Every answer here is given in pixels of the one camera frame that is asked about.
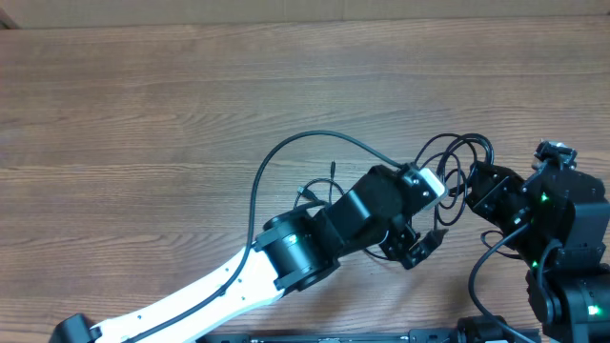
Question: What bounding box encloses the black USB cable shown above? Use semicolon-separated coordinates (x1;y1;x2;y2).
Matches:
412;132;496;228

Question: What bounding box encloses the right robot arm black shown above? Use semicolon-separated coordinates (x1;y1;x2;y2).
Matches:
466;161;609;343

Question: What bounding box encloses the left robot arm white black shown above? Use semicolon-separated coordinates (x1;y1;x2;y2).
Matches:
51;165;448;342

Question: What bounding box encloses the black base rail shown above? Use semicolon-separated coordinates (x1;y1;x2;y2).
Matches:
199;313;542;343

